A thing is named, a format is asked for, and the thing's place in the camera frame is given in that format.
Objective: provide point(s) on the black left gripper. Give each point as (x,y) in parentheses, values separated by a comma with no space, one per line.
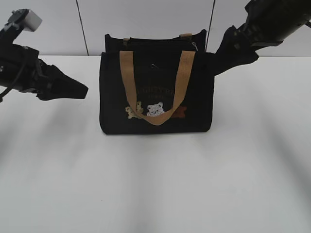
(48,82)

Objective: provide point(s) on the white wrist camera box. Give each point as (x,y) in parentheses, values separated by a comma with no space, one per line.
(28,19)

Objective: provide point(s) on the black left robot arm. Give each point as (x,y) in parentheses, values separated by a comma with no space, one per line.
(9,55)

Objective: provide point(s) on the black canvas tote bag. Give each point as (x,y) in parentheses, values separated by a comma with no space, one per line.
(154,109)

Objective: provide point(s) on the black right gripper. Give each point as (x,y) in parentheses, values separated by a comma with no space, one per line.
(238,45)

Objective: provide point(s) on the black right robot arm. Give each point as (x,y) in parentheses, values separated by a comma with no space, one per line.
(168,49)

